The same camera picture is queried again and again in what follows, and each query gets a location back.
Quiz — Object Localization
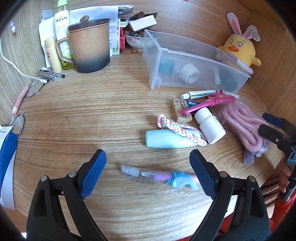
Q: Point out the pink rope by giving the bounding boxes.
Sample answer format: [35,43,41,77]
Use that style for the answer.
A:
[212,97,272,165]

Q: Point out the white pill bottle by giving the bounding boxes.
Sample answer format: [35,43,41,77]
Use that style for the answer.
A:
[194,108,226,145]

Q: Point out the pink scissors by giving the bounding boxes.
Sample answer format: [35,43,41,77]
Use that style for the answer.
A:
[180,93,236,115]

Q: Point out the black round object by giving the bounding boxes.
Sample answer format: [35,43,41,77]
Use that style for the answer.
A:
[219,72,238,92]

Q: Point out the pink blue pen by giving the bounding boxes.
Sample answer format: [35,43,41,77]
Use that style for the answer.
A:
[120,165,200,191]

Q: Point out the pink white braided bracelet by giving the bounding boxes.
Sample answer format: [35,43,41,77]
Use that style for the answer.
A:
[157,114,208,147]

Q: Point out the white bandage roll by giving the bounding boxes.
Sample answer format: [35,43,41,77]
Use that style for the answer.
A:
[179,63,200,84]

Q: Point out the light blue foam tube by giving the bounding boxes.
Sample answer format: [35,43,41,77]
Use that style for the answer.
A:
[145,129,198,149]

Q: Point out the white cylindrical lotion tube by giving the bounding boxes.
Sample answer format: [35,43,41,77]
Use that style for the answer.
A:
[213,68,221,85]

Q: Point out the person's right hand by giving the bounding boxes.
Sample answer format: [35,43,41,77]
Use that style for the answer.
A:
[278,160,291,193]

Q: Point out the blue white box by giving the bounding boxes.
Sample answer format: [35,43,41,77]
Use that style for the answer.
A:
[1,126,17,210]

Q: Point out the yellow chick plush toy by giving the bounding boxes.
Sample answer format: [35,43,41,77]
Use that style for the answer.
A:
[218,12,261,75]

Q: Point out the white ointment tube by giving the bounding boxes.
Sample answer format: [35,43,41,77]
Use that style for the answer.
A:
[181,89,220,100]

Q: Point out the clear plastic storage bin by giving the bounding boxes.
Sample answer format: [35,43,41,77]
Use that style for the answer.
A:
[142,30,250,93]

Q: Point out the eyeglasses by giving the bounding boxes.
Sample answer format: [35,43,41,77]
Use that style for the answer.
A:
[25,79,47,98]

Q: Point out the metal clip keys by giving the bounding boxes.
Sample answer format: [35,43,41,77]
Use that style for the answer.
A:
[37,67,65,80]

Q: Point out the bowl of beads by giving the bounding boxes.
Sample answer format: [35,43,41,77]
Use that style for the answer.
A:
[125,31,154,51]

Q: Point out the white small box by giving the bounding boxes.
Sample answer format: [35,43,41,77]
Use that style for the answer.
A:
[129,15,157,32]

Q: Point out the brown ceramic lidded mug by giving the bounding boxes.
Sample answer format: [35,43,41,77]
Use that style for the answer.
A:
[68,15,110,73]

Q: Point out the stack of papers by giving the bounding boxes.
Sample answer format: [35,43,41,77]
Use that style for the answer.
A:
[39,3,134,67]

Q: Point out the green spray bottle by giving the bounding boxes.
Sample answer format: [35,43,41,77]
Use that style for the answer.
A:
[54,1,74,70]

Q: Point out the white charging cable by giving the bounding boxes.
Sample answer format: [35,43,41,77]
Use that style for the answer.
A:
[0,39,48,84]

